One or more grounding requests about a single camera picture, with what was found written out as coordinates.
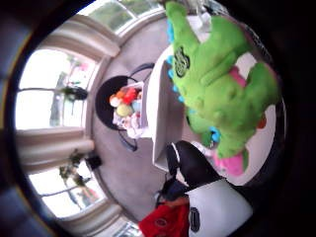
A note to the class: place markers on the white box of toys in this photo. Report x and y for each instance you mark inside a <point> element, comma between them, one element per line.
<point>135,123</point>

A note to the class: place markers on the yellow-green ball toy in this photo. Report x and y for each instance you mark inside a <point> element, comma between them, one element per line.
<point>124,110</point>

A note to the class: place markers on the red plush toy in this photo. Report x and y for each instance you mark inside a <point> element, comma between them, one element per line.
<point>130,95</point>

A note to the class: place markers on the black round chair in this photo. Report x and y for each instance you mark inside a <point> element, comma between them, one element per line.
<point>106,98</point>

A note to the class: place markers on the green plush dinosaur toy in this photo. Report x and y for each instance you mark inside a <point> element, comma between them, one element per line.
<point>214,85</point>

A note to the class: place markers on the dark blue bag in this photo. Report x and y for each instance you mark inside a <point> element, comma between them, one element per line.
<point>173,191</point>

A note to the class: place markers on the small black box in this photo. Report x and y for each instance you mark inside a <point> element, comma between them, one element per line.
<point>94,162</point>

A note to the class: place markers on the hanging green plant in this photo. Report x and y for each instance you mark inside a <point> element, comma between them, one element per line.
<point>75,93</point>

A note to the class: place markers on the leafy green plant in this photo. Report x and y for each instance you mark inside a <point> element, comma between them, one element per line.
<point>74,168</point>

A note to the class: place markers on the red bag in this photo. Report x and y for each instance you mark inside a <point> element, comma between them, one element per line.
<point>166,220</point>

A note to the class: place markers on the small orange-red object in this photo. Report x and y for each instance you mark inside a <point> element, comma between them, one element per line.
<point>262,122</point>

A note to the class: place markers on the beige curtain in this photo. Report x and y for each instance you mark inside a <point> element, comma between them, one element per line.
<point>52,148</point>
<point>94,215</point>
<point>87,38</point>

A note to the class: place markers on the large window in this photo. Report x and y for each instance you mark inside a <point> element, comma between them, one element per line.
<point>115,13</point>
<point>62,194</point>
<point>41,95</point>

